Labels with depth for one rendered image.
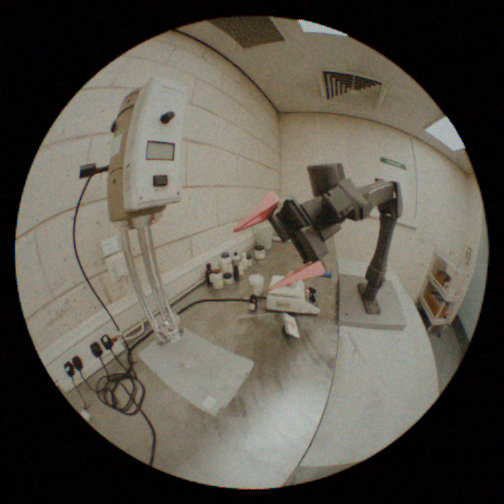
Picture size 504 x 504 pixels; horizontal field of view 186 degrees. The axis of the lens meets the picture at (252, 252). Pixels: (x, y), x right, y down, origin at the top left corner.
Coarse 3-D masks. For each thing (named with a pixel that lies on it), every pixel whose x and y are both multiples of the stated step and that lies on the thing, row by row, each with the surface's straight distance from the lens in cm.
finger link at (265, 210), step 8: (272, 192) 24; (264, 200) 23; (272, 200) 23; (256, 208) 23; (264, 208) 23; (272, 208) 25; (248, 216) 23; (256, 216) 23; (264, 216) 26; (272, 216) 27; (280, 216) 28; (240, 224) 23; (248, 224) 25; (256, 224) 27; (272, 224) 28; (280, 224) 27; (288, 224) 27; (280, 232) 27; (288, 232) 27; (288, 240) 28
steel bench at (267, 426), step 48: (192, 288) 77; (240, 288) 73; (336, 288) 81; (240, 336) 52; (288, 336) 53; (336, 336) 57; (96, 384) 61; (144, 384) 50; (288, 384) 44; (144, 432) 48; (192, 432) 43; (240, 432) 41; (288, 432) 41; (192, 480) 46; (240, 480) 44
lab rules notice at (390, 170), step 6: (384, 162) 216; (390, 162) 220; (396, 162) 225; (384, 168) 214; (390, 168) 218; (396, 168) 222; (402, 168) 227; (384, 174) 212; (390, 174) 216; (396, 174) 220; (402, 174) 225; (384, 180) 210; (396, 180) 218; (402, 180) 223; (402, 186) 222; (402, 192) 221; (402, 198) 221
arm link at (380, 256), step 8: (392, 200) 57; (384, 208) 58; (392, 208) 56; (384, 216) 58; (392, 216) 56; (384, 224) 58; (392, 224) 58; (384, 232) 58; (392, 232) 61; (384, 240) 59; (376, 248) 61; (384, 248) 59; (376, 256) 61; (384, 256) 61; (376, 264) 62; (384, 264) 62; (368, 272) 64; (376, 272) 62; (384, 272) 65; (368, 280) 66; (376, 280) 63
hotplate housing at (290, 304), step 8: (264, 296) 63; (272, 296) 57; (280, 296) 57; (288, 296) 58; (304, 296) 59; (272, 304) 59; (280, 304) 58; (288, 304) 58; (296, 304) 58; (304, 304) 58; (288, 312) 61; (296, 312) 61; (304, 312) 60; (312, 312) 61
